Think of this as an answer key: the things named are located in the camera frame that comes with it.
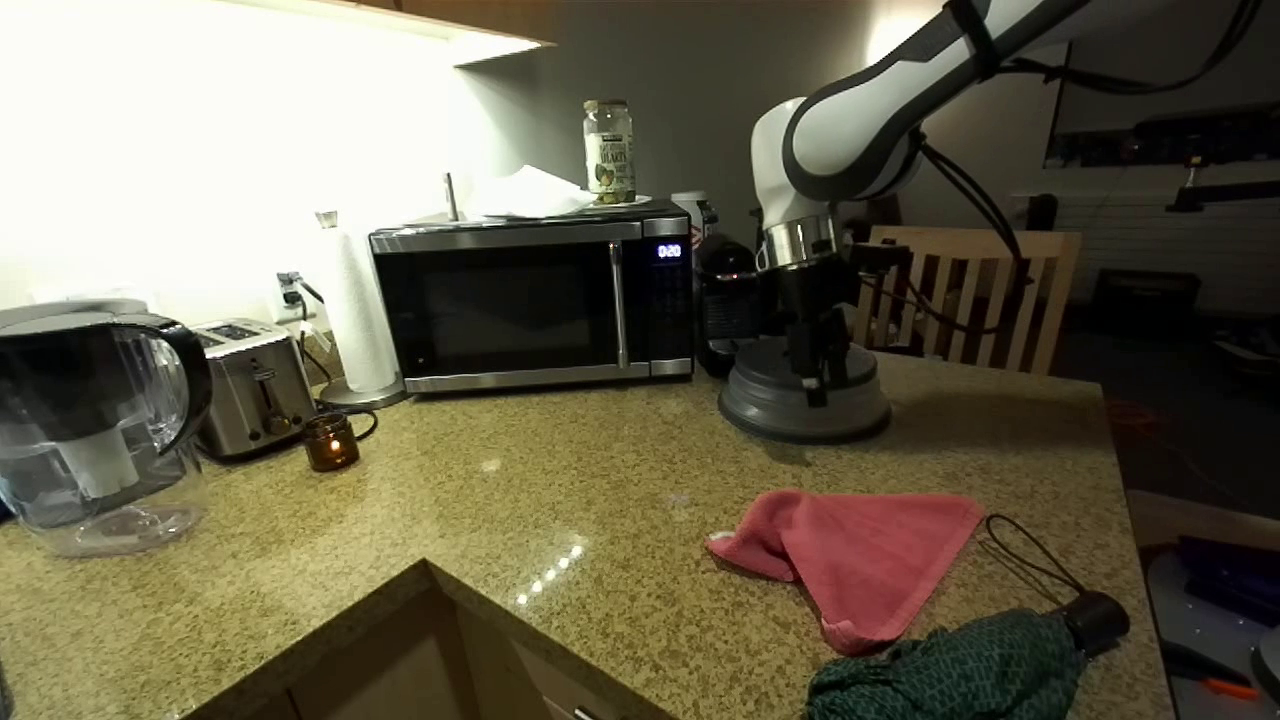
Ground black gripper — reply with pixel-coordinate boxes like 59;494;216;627
765;251;860;409

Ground pink cloth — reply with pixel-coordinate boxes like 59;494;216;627
704;488;988;657

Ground grey collapsible microwave cover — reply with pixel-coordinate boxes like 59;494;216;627
714;333;894;442

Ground black coffee machine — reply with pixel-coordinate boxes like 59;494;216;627
692;232;772;378

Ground wooden slat chair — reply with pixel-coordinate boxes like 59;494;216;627
853;219;1084;374

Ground glass jar with lid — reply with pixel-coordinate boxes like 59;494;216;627
581;96;641;209

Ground folded green umbrella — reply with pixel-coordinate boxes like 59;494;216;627
801;511;1135;720

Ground white papers pile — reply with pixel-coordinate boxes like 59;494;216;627
454;158;599;224

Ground black mounting bar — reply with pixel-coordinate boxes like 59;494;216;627
1044;100;1280;216

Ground white paper towel roll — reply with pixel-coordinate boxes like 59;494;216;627
312;209;403;402

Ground tray of hand tools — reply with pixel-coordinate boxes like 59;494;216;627
1135;531;1280;720

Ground small amber glass mug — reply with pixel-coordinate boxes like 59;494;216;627
299;402;382;474

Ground wooden upper cabinets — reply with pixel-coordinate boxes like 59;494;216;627
350;0;555;69

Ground silver pot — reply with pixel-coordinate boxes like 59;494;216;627
195;314;318;462

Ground clear water filter pitcher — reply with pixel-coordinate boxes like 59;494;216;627
0;295;216;557

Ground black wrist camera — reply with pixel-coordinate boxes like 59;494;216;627
853;234;929;293

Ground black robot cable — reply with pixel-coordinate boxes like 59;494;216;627
853;0;1262;345

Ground wall outlet with plug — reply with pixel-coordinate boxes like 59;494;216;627
271;267;329;325

